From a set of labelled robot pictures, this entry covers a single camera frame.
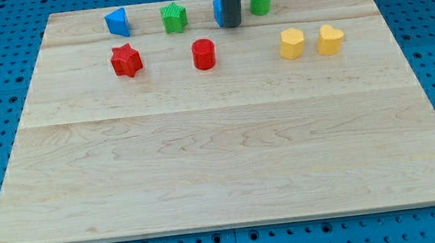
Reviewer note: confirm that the blue cube block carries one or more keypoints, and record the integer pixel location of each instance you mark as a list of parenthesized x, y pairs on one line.
[(217, 12)]

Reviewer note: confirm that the red cylinder block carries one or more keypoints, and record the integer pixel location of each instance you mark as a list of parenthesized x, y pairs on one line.
[(203, 52)]

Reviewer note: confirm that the light wooden board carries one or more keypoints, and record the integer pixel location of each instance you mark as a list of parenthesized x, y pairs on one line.
[(255, 140)]

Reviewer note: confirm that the red star block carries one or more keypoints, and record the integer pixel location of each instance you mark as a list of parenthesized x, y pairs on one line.
[(126, 60)]

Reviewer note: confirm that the yellow hexagon block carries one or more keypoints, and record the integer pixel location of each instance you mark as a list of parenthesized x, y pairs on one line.
[(292, 43)]

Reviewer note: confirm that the green star block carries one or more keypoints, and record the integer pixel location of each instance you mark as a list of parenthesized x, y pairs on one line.
[(174, 18)]

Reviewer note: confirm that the green cylinder block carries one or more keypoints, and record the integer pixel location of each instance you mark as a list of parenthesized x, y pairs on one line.
[(260, 7)]

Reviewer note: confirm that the yellow heart block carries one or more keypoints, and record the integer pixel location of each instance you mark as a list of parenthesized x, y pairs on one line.
[(330, 40)]

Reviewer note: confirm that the blue triangle block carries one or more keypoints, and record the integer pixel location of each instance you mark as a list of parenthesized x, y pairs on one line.
[(117, 23)]

